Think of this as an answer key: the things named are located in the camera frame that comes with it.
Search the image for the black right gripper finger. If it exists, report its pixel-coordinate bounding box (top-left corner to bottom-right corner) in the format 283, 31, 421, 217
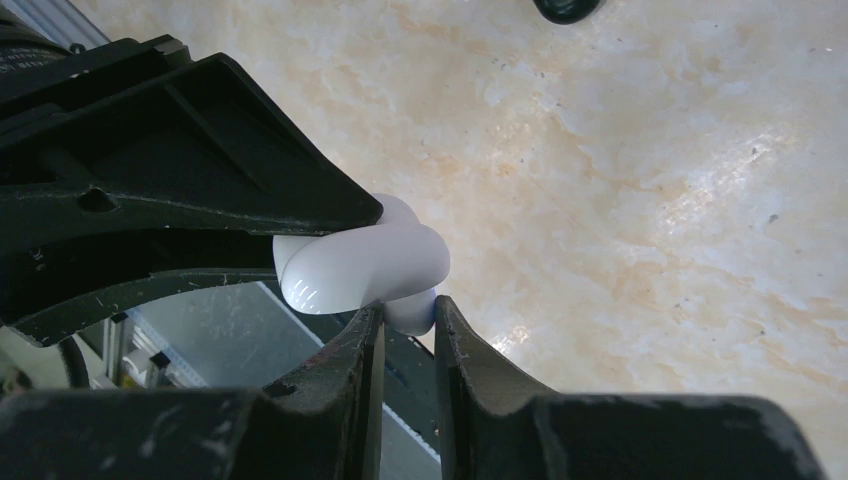
1, 54, 382, 242
1, 229, 275, 347

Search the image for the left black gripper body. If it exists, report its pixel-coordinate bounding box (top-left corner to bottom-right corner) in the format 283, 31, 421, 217
1, 19, 192, 121

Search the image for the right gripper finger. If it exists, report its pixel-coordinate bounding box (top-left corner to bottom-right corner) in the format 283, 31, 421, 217
1, 306, 384, 479
435, 295, 825, 479

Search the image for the white square charging case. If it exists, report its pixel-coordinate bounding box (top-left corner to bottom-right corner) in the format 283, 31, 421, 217
272, 194, 451, 315

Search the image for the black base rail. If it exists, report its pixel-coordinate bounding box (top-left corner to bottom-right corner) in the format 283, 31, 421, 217
258, 281, 440, 462

